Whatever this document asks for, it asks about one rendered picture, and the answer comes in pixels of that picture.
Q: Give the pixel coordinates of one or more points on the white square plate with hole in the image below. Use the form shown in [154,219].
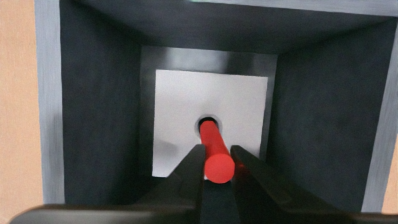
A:
[182,99]

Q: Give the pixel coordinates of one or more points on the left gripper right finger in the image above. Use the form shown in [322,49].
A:
[264,196]

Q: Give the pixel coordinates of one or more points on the dark grey open box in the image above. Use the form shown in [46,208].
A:
[331,111]

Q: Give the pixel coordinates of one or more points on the red peg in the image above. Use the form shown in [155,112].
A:
[219,167]

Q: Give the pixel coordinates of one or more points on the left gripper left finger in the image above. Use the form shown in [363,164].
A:
[176,200]

